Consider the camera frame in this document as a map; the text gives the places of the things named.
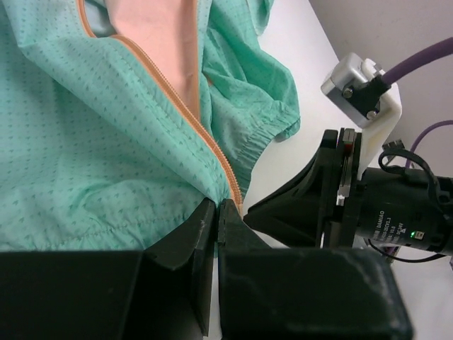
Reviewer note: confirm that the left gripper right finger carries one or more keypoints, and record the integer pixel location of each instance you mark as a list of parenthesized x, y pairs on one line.
[(303, 293)]

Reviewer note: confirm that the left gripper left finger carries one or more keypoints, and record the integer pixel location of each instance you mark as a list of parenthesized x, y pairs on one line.
[(163, 292)]

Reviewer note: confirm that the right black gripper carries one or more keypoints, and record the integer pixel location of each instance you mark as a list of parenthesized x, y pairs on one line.
[(401, 203)]

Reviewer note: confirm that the orange and teal jacket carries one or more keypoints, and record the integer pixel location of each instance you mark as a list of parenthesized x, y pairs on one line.
[(119, 117)]

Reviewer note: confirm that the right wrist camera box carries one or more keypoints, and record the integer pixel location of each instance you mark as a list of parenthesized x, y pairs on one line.
[(356, 86)]

